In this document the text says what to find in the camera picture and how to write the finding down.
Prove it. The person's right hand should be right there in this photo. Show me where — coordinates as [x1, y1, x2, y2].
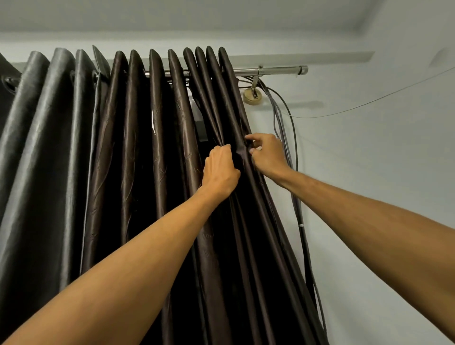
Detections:
[245, 133, 294, 181]

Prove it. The person's left hand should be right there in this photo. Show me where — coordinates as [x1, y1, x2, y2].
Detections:
[201, 144, 241, 200]

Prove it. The thin grey wire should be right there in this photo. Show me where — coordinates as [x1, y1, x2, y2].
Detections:
[290, 66, 455, 119]

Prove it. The metal rod wall bracket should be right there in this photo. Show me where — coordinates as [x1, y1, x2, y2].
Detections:
[243, 66, 264, 105]

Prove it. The bundle of dark cables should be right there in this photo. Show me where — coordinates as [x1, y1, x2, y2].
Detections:
[237, 76, 328, 338]

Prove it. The person's left forearm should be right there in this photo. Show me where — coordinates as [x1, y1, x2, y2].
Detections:
[0, 185, 230, 345]

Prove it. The person's right forearm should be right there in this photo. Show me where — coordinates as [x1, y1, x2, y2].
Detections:
[274, 168, 455, 342]

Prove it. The dark brown eyelet curtain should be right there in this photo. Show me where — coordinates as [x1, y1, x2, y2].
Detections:
[80, 46, 329, 345]

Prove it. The grey eyelet curtain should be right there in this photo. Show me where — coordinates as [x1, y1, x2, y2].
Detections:
[0, 45, 111, 335]

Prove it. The metal curtain rod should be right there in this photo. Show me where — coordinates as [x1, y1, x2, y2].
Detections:
[144, 65, 309, 78]

